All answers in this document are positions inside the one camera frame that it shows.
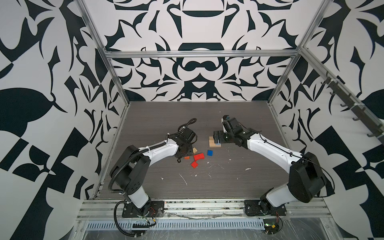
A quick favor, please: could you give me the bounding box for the red arch wood block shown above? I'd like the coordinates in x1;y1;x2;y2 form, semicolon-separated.
194;153;205;162

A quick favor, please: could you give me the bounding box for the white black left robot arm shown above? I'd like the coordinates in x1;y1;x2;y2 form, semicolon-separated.
108;130;197;210

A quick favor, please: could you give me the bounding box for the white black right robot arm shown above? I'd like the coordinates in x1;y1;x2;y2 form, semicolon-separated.
214;115;327;213

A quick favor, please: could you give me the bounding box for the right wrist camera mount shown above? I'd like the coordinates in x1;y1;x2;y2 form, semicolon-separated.
221;115;230;126

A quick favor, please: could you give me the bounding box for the black corrugated cable conduit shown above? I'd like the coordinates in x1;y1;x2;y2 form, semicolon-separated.
107;140;169;193

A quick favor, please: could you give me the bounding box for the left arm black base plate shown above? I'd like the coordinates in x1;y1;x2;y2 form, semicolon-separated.
122;200;165;218

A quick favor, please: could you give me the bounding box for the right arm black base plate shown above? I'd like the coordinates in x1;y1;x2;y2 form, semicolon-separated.
244;200;287;217

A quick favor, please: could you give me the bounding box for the aluminium horizontal frame bar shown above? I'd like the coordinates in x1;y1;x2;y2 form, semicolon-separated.
105;50;298;59

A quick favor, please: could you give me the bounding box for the white slotted cable duct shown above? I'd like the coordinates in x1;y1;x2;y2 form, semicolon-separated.
86;219;265;231

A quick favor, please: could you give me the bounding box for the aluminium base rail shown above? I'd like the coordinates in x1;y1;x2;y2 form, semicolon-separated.
77;199;332;220

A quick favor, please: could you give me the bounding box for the aluminium corner frame post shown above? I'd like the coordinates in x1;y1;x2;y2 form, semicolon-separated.
76;0;130;107

